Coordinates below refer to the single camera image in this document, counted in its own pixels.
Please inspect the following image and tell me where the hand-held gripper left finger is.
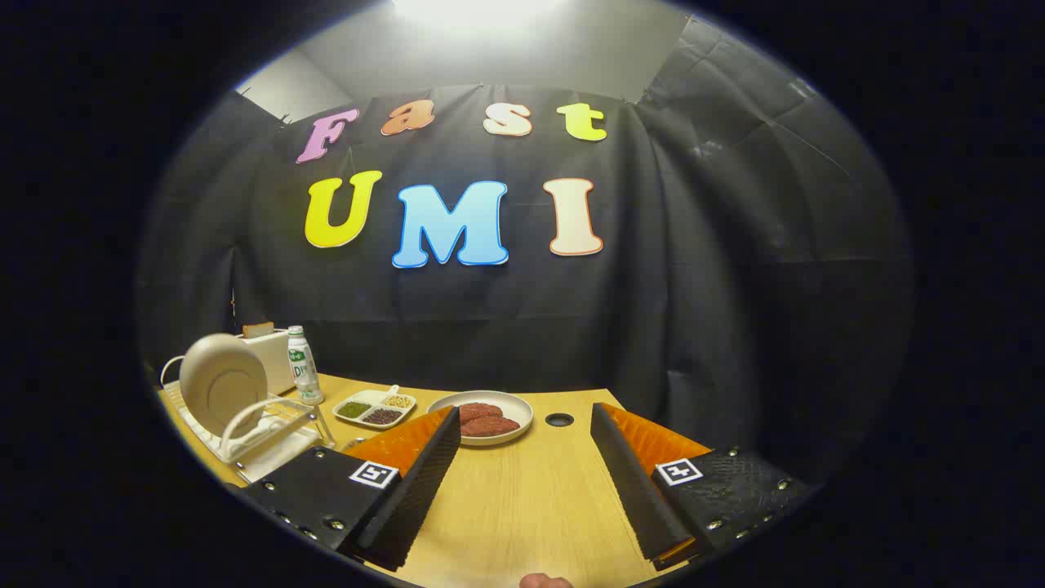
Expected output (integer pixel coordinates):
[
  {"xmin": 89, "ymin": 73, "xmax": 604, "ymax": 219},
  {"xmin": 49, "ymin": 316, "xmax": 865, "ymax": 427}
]
[{"xmin": 242, "ymin": 404, "xmax": 463, "ymax": 572}]

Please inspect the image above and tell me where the clear plastic water bottle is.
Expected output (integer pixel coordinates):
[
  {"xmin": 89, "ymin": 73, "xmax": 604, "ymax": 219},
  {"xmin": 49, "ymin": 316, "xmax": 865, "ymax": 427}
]
[{"xmin": 287, "ymin": 325, "xmax": 325, "ymax": 406}]

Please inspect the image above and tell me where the white toaster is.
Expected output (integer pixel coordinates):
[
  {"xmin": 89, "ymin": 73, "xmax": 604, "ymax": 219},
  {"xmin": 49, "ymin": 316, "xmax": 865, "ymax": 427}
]
[{"xmin": 237, "ymin": 328, "xmax": 296, "ymax": 397}]

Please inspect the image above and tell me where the white wire dish rack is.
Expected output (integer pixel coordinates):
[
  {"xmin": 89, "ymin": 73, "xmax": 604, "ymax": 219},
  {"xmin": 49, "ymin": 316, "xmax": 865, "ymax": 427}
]
[{"xmin": 159, "ymin": 353, "xmax": 336, "ymax": 484}]

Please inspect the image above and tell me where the white divided condiment dish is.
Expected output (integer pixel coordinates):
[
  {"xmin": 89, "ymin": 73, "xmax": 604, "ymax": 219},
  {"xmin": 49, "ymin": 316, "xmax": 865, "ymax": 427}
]
[{"xmin": 332, "ymin": 385, "xmax": 417, "ymax": 430}]

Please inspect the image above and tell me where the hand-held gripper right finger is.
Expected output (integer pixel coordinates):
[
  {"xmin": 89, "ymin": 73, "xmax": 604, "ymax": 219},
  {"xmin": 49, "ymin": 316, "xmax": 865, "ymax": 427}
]
[{"xmin": 589, "ymin": 402, "xmax": 811, "ymax": 572}]

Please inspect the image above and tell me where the black backdrop cloth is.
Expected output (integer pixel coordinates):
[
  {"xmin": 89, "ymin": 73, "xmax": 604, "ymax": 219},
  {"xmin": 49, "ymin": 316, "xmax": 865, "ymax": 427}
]
[{"xmin": 135, "ymin": 16, "xmax": 915, "ymax": 491}]

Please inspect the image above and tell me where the beige plate with meat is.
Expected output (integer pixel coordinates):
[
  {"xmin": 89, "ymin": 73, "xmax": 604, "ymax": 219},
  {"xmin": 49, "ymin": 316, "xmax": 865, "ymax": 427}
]
[{"xmin": 427, "ymin": 390, "xmax": 535, "ymax": 447}]

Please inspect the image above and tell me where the beige round plate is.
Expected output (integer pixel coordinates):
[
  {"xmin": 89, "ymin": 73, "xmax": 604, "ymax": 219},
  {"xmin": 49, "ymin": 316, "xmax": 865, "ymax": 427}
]
[{"xmin": 179, "ymin": 333, "xmax": 271, "ymax": 438}]

